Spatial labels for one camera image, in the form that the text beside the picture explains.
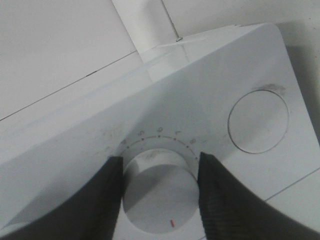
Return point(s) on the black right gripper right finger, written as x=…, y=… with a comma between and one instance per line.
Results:
x=230, y=211

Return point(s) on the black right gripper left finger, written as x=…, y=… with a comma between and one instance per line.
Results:
x=90, y=214

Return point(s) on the white timer knob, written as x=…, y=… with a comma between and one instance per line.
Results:
x=160, y=191

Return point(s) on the white round door button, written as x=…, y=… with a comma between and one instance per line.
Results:
x=258, y=121

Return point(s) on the white microwave oven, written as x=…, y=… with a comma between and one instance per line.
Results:
x=178, y=97

